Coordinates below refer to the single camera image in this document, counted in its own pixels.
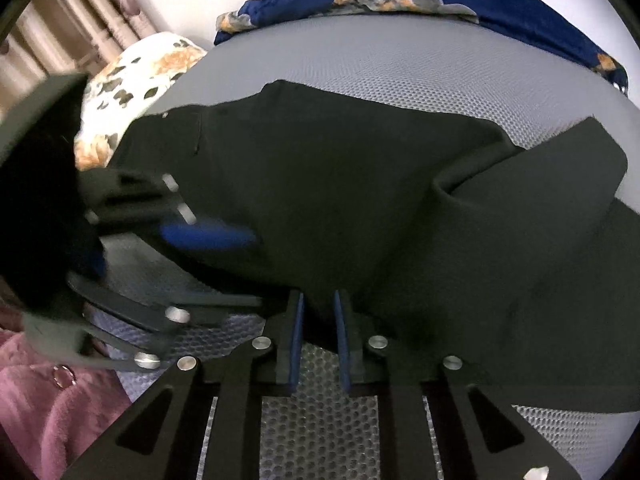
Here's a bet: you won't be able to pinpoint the black pants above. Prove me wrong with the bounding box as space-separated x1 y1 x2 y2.
107 80 640 412

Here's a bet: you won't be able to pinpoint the pink fleece garment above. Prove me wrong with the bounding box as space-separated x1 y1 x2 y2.
0 305 133 480

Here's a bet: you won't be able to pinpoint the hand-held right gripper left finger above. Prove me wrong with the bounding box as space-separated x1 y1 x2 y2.
60 289 306 480

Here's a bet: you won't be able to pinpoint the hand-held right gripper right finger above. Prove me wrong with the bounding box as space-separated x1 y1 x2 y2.
332 289 583 480

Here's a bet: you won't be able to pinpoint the white and orange cloth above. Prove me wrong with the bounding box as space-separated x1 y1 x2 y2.
74 31 208 170

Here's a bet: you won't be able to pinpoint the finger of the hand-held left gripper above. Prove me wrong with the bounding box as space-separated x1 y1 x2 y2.
79 167 259 257
67 272 264 373

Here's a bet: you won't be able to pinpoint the blue floral blanket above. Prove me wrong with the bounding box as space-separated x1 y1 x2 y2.
214 0 630 96

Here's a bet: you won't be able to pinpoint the beige curtain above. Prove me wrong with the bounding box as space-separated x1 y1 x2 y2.
0 0 171 111

